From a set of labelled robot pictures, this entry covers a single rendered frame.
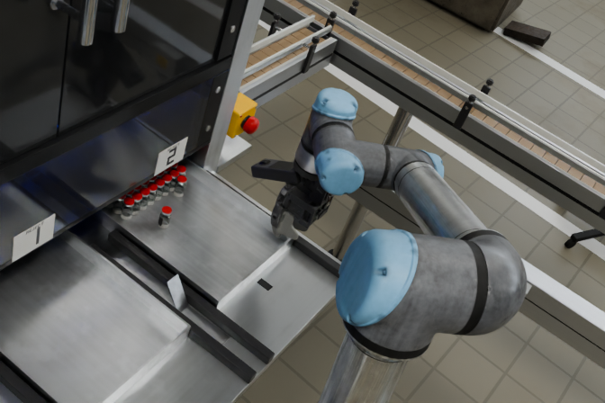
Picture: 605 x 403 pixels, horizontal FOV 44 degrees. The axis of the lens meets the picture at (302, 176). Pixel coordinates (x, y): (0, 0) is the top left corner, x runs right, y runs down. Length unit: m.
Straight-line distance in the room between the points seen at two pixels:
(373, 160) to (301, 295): 0.40
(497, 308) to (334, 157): 0.42
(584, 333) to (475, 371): 0.55
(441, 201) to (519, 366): 1.87
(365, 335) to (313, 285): 0.65
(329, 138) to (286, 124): 2.21
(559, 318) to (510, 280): 1.49
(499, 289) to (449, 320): 0.07
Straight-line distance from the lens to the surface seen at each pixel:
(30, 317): 1.40
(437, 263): 0.89
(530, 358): 2.99
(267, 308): 1.48
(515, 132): 2.16
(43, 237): 1.35
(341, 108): 1.29
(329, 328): 2.68
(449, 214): 1.09
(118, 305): 1.42
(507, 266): 0.94
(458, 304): 0.90
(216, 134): 1.63
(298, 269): 1.57
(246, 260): 1.55
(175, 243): 1.54
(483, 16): 4.95
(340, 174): 1.21
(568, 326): 2.42
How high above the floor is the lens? 2.00
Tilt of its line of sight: 39 degrees down
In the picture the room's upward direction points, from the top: 21 degrees clockwise
